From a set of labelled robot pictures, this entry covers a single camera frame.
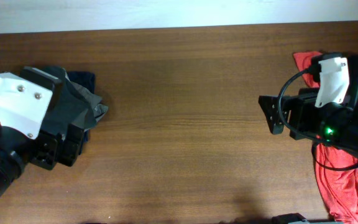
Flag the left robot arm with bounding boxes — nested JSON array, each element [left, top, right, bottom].
[[0, 66, 95, 197]]

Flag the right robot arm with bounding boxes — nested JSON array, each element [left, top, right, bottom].
[[258, 75, 358, 171]]

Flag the grey folded trousers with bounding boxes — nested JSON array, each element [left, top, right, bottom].
[[71, 82, 109, 123]]

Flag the dark green Nike t-shirt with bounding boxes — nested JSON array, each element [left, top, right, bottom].
[[41, 66, 97, 135]]

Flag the right black cable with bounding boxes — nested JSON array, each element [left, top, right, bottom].
[[277, 67, 358, 172]]

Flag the red garment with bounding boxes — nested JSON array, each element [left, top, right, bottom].
[[293, 51, 358, 224]]

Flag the navy blue folded garment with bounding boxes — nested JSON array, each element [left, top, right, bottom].
[[65, 72, 97, 142]]

